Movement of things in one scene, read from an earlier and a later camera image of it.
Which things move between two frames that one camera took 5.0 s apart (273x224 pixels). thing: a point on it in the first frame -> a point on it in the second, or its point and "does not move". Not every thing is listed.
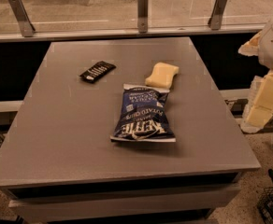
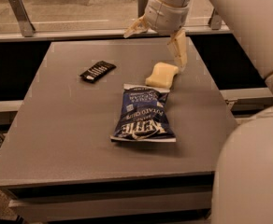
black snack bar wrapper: [96, 71] does not move
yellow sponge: [162, 76] does not move
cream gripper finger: [251, 47] -> [179, 46]
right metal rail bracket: [215, 20] does not move
